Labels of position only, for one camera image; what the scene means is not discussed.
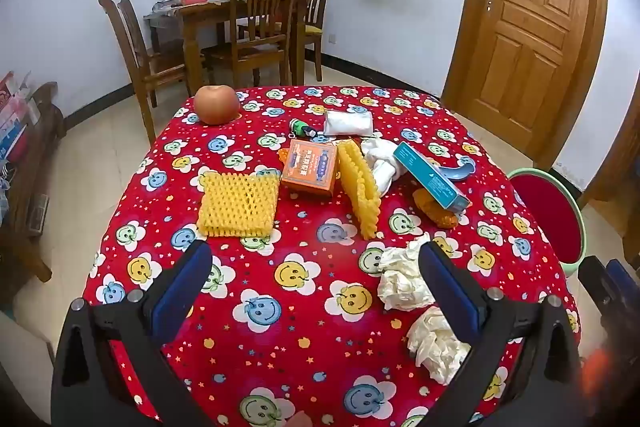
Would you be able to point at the orange snack wrapper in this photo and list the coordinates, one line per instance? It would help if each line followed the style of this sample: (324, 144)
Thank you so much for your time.
(283, 156)

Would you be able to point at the stack of printed boxes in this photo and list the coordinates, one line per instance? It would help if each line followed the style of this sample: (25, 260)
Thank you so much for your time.
(15, 117)

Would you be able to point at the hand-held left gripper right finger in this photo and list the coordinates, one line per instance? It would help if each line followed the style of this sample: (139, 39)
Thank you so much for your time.
(452, 299)

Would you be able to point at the wooden dining table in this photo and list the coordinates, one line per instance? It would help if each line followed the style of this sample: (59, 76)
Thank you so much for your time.
(210, 11)

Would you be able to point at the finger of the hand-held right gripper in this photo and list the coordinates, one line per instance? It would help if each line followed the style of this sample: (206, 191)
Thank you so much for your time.
(595, 279)
(622, 274)

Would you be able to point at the wooden chair with yellow cushion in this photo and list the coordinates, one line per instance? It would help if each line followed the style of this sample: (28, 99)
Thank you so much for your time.
(312, 2)

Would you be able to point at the red smiley flower tablecloth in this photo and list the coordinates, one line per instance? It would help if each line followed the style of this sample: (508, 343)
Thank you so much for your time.
(300, 287)

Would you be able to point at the wooden panel door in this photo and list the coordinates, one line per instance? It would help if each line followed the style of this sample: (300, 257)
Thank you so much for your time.
(530, 32)

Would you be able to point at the white tissue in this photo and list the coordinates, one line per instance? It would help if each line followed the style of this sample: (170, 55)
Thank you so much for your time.
(400, 279)
(437, 347)

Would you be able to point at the red apple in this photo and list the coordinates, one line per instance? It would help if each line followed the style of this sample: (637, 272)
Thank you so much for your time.
(217, 104)

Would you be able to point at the orange cardboard box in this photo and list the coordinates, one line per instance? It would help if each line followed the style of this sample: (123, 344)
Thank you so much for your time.
(310, 167)

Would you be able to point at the white sock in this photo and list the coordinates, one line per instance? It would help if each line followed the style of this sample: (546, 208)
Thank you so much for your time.
(382, 164)

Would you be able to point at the white wall socket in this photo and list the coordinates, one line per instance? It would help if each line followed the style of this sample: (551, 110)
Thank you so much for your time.
(332, 39)

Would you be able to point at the teal cardboard box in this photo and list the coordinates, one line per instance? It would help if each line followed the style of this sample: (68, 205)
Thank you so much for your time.
(432, 179)

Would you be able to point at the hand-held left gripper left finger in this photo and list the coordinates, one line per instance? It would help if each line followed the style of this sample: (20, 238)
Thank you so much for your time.
(182, 289)

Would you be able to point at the red bin with green rim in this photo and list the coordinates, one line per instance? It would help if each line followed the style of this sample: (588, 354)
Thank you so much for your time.
(545, 212)

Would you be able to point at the white plastic packet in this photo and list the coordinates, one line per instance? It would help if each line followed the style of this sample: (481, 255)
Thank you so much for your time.
(348, 123)

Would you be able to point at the yellow foam fruit net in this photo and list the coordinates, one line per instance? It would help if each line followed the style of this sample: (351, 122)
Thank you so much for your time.
(357, 187)
(237, 204)

